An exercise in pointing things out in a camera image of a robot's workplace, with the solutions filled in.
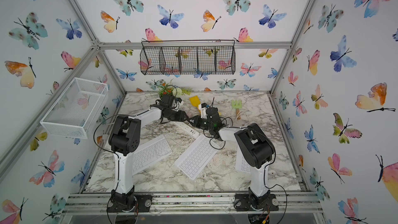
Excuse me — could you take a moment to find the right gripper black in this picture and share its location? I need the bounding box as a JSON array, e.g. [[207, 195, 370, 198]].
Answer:
[[186, 115, 214, 132]]

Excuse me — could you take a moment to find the black cable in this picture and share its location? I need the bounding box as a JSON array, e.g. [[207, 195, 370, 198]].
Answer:
[[208, 116, 234, 150]]

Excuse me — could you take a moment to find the white keyboard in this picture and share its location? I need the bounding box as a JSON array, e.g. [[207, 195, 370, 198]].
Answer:
[[132, 135, 173, 175], [235, 150, 251, 174], [175, 135, 220, 180]]

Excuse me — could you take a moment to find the white power strip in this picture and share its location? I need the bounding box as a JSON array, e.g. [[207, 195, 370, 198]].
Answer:
[[172, 121, 200, 139]]

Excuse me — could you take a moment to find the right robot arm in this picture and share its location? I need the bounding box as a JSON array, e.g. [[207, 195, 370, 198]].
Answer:
[[188, 107, 279, 212]]

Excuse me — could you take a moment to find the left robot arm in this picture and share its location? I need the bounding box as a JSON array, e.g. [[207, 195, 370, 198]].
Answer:
[[107, 94, 188, 213]]

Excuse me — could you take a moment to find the potted plant white pot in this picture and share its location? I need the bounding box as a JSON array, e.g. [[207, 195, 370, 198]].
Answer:
[[158, 82, 192, 99]]

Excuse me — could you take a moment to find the black wire wall basket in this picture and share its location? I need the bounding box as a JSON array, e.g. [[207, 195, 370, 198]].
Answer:
[[139, 39, 236, 76]]

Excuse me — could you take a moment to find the white mesh wall basket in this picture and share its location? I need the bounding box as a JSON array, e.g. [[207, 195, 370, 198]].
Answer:
[[40, 77, 109, 139]]

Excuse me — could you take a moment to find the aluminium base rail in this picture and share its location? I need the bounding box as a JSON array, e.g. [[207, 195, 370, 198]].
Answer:
[[62, 191, 323, 215]]

